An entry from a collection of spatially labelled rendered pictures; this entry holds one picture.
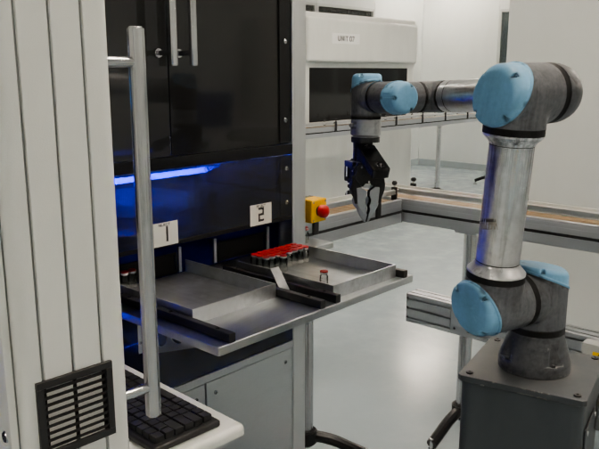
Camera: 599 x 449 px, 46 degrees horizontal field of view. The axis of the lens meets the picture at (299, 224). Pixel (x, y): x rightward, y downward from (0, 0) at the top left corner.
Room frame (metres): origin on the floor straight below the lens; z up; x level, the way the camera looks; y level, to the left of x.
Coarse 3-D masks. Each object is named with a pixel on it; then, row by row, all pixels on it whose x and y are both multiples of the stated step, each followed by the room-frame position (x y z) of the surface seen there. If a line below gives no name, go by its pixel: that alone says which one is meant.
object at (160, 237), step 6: (168, 222) 1.74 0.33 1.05; (174, 222) 1.76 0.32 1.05; (156, 228) 1.71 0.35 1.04; (162, 228) 1.73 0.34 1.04; (168, 228) 1.74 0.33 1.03; (174, 228) 1.75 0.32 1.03; (156, 234) 1.71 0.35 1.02; (162, 234) 1.73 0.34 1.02; (168, 234) 1.74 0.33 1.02; (174, 234) 1.75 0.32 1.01; (156, 240) 1.71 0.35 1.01; (162, 240) 1.73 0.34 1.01; (168, 240) 1.74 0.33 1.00; (174, 240) 1.75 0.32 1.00; (156, 246) 1.71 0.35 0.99; (162, 246) 1.73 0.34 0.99
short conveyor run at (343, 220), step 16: (384, 192) 2.66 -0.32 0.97; (336, 208) 2.53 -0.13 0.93; (352, 208) 2.53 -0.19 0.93; (384, 208) 2.62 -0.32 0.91; (400, 208) 2.70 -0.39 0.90; (320, 224) 2.35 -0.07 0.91; (336, 224) 2.41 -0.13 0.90; (352, 224) 2.48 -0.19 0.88; (368, 224) 2.55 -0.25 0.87; (384, 224) 2.63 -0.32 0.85
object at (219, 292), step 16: (192, 272) 1.86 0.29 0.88; (208, 272) 1.82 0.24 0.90; (224, 272) 1.77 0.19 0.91; (128, 288) 1.62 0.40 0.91; (160, 288) 1.72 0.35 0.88; (176, 288) 1.72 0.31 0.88; (192, 288) 1.72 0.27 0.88; (208, 288) 1.72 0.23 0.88; (224, 288) 1.72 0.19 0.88; (240, 288) 1.72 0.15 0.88; (256, 288) 1.70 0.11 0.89; (272, 288) 1.65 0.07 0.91; (160, 304) 1.54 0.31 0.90; (176, 304) 1.50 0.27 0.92; (192, 304) 1.60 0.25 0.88; (208, 304) 1.50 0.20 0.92; (224, 304) 1.53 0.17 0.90; (240, 304) 1.57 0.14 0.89
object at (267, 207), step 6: (258, 204) 1.98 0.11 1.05; (264, 204) 1.99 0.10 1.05; (270, 204) 2.01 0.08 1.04; (252, 210) 1.96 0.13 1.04; (258, 210) 1.98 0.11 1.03; (264, 210) 1.99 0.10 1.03; (270, 210) 2.01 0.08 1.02; (252, 216) 1.96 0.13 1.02; (264, 216) 1.99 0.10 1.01; (270, 216) 2.01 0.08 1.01; (252, 222) 1.96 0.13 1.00; (258, 222) 1.98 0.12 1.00; (264, 222) 1.99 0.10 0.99; (270, 222) 2.01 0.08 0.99
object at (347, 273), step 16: (320, 256) 2.00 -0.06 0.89; (336, 256) 1.96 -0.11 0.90; (352, 256) 1.92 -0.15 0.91; (256, 272) 1.82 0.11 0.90; (288, 272) 1.87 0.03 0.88; (304, 272) 1.87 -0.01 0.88; (336, 272) 1.87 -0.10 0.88; (352, 272) 1.87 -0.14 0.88; (368, 272) 1.87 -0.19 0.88; (384, 272) 1.79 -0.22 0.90; (320, 288) 1.67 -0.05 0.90; (336, 288) 1.65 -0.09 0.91; (352, 288) 1.69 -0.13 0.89
